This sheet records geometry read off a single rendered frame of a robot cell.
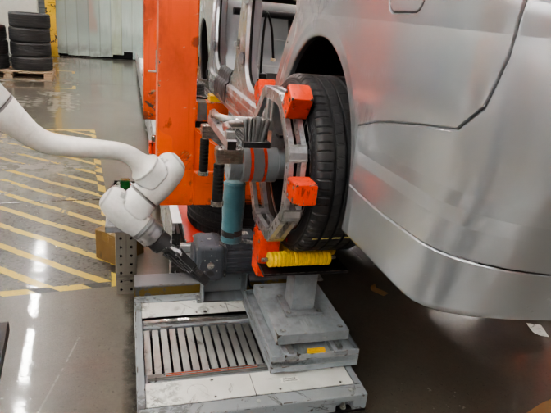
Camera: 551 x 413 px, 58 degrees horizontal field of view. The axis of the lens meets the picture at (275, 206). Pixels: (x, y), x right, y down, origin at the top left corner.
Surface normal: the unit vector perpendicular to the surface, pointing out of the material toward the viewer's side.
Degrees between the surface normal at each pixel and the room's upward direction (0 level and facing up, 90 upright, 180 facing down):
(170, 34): 90
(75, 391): 0
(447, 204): 91
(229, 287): 90
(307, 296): 90
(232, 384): 0
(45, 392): 0
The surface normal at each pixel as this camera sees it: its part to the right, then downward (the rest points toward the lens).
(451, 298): -0.48, 0.31
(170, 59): 0.26, 0.36
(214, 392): 0.09, -0.93
